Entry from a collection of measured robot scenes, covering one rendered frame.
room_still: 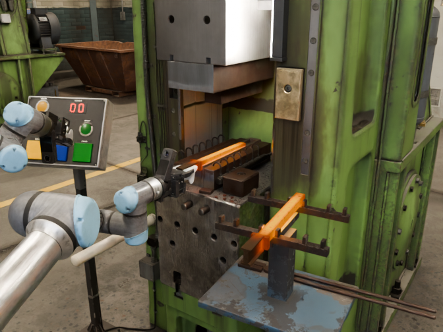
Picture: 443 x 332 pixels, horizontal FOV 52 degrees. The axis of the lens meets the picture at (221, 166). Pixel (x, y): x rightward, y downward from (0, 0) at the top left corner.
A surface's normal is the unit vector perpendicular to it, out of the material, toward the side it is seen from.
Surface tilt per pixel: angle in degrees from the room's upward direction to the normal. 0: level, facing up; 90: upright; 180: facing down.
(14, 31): 79
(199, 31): 90
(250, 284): 0
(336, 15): 90
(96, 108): 60
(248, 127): 90
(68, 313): 0
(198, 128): 90
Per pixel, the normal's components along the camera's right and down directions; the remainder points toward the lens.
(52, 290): 0.00, -0.94
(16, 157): 0.52, 0.29
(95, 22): 0.78, 0.22
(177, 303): -0.57, 0.28
